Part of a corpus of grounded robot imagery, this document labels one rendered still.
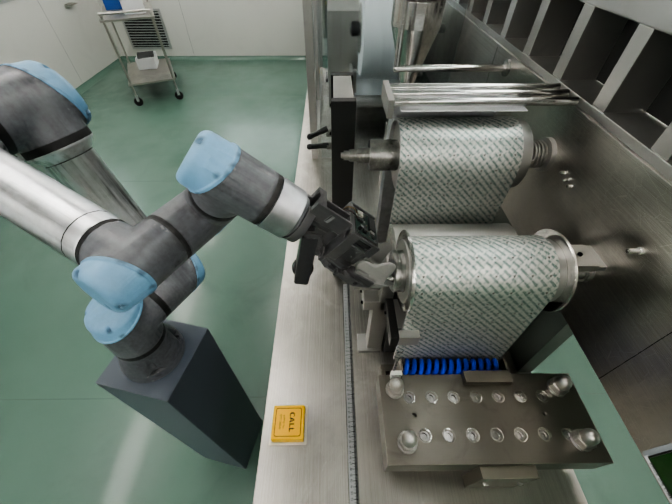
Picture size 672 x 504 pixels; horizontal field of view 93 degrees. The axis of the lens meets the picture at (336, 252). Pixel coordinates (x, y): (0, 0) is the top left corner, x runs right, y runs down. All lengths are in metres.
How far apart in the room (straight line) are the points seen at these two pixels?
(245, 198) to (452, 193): 0.46
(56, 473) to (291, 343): 1.44
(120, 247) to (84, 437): 1.71
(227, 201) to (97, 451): 1.74
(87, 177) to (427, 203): 0.67
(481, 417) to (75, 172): 0.89
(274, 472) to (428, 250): 0.55
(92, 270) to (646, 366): 0.74
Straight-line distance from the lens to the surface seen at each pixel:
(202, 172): 0.40
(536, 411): 0.79
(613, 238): 0.69
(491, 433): 0.75
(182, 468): 1.85
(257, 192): 0.40
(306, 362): 0.87
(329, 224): 0.44
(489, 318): 0.65
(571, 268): 0.64
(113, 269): 0.43
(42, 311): 2.70
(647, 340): 0.66
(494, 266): 0.57
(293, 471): 0.81
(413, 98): 0.67
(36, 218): 0.53
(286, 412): 0.81
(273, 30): 6.07
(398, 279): 0.55
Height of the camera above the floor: 1.69
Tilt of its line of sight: 47 degrees down
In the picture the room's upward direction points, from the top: straight up
